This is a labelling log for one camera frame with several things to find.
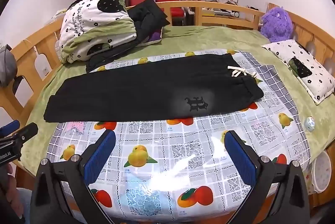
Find green bed sheet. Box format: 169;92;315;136
21;26;334;175

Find grey bag on bedpost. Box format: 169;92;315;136
0;45;18;88

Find fruit print plastic tablecloth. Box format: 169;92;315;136
46;52;311;221

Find purple plush toy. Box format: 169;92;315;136
260;7;293;42

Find black pants with white stripe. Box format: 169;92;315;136
44;54;263;122

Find folded white green quilt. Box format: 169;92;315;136
58;0;137;64

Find purple white cushion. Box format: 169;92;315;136
137;28;163;47

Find small white blue toy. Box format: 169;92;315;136
304;116;315;132

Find white floral pillow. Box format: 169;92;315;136
262;40;334;105

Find black jacket on bed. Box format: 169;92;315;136
86;0;170;73

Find person left hand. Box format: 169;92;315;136
5;164;24;219

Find wooden bed frame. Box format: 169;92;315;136
0;0;335;209

